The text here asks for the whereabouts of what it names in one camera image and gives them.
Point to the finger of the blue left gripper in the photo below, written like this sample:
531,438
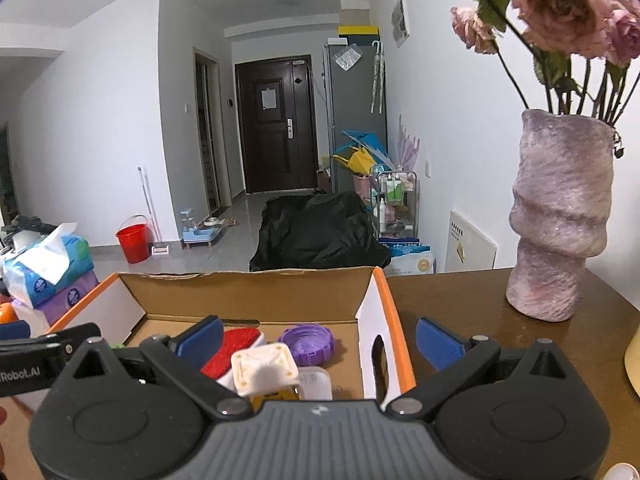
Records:
14,330

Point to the yellow blue bags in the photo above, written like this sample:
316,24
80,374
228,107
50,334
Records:
362,154

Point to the black covered chair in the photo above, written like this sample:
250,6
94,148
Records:
317,232

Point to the white tape roll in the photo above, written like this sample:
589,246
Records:
622,471

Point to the white yellow cube charger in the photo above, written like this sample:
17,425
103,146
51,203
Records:
264,373

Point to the dark brown door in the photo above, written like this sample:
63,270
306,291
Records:
277,124

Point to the red bucket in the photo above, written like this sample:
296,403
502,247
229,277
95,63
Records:
134,239

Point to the dried pink rose bouquet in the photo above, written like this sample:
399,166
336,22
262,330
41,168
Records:
582,50

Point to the white purple tissue pack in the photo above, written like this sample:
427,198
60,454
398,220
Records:
40,319

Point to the purple bottle cap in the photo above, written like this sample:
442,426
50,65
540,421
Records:
310,344

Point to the orange fruit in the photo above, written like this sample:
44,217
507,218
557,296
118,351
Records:
7,314

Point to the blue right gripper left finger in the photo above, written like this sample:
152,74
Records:
200,342

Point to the red cardboard box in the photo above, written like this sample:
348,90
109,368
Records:
371,360

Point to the red white lint brush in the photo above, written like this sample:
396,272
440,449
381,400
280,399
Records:
219,366

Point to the white cotton swab box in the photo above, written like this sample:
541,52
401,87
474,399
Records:
314,384

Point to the metal storage rack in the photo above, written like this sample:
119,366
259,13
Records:
394,197

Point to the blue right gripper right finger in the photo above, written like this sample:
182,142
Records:
438,345

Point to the blue tissue pack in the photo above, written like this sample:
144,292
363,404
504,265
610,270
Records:
42,269

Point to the grey refrigerator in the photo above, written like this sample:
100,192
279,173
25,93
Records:
348,79

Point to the yellow thermos jug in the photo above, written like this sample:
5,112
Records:
632,362

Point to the purple textured vase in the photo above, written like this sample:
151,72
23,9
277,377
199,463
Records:
562,199

